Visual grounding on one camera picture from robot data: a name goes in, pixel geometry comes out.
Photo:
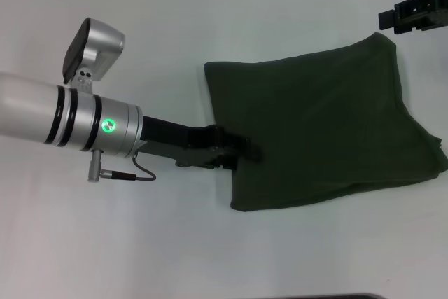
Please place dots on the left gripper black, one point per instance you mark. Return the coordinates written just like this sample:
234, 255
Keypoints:
182, 141

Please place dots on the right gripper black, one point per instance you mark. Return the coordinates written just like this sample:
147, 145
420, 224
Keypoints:
439, 6

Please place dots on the dark green printed t-shirt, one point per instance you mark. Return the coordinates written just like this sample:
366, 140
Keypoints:
315, 120

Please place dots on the silver plug connector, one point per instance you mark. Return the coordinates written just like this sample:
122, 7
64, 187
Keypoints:
96, 169

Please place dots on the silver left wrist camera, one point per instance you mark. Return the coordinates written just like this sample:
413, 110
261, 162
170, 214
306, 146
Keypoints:
92, 50

